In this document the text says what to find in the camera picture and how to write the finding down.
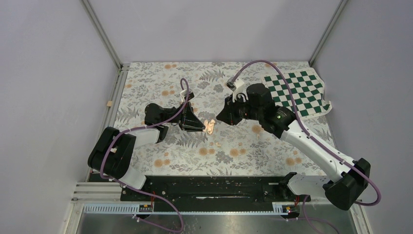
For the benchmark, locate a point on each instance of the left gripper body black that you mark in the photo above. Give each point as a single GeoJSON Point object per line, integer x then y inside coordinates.
{"type": "Point", "coordinates": [181, 119]}

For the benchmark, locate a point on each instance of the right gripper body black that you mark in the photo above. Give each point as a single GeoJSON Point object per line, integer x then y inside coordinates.
{"type": "Point", "coordinates": [238, 109]}

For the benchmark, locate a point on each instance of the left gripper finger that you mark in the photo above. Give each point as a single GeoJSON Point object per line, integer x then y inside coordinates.
{"type": "Point", "coordinates": [192, 119]}
{"type": "Point", "coordinates": [192, 129]}

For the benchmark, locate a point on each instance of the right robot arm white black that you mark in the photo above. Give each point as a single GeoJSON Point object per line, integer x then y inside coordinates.
{"type": "Point", "coordinates": [345, 178]}

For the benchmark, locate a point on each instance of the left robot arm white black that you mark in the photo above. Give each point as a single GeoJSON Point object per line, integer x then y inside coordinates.
{"type": "Point", "coordinates": [118, 162]}

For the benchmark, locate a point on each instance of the floral patterned table mat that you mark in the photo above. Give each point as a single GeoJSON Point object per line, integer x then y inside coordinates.
{"type": "Point", "coordinates": [247, 149]}

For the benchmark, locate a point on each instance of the green white checkered mat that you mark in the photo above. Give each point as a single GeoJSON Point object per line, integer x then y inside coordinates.
{"type": "Point", "coordinates": [303, 91]}

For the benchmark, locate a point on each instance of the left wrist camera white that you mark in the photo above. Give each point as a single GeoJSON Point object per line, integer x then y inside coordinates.
{"type": "Point", "coordinates": [185, 94]}

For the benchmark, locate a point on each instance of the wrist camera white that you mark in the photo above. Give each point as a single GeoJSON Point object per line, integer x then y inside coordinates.
{"type": "Point", "coordinates": [185, 94]}
{"type": "Point", "coordinates": [236, 87]}

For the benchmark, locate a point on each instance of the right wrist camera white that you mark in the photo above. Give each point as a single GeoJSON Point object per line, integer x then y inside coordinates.
{"type": "Point", "coordinates": [236, 87]}

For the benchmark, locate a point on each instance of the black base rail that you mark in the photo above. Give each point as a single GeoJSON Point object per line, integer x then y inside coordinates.
{"type": "Point", "coordinates": [214, 193]}

